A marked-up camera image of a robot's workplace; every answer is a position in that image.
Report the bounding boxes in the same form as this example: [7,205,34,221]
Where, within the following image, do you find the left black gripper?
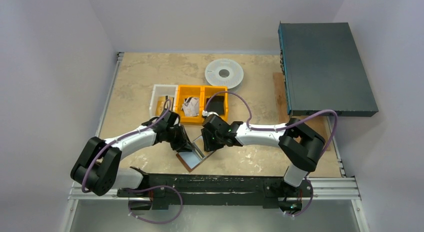
[165,124,194,152]

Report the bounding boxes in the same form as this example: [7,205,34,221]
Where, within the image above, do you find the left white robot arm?
[70,110,193,196]

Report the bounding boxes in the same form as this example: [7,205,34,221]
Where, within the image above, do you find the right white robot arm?
[201,114,326,195]

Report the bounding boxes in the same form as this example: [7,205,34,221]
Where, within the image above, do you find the tan cards in white bin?
[155,96,174,116]

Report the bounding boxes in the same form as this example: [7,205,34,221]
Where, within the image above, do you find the stack of silver cards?
[181,97,200,117]

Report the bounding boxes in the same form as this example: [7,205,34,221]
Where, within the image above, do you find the white plastic bin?
[149,84,179,117]

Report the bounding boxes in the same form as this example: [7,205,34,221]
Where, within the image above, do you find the orange double plastic bin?
[175,85,229,125]

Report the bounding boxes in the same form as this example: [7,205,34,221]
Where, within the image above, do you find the grey filament spool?
[204,59,244,90]

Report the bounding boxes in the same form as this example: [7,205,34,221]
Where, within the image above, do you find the wooden board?
[272,72,332,151]

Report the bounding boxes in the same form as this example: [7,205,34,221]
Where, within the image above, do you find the dark blue flat box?
[278,23,379,117]

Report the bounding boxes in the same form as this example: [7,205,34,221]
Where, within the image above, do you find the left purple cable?
[81,98,173,193]

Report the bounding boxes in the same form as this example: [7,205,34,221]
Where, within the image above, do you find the purple cable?
[81,98,173,193]
[203,91,339,158]

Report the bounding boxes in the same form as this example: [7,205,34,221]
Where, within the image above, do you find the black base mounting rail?
[117,172,314,212]

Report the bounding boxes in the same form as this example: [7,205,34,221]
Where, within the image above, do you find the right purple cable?
[203,91,339,158]

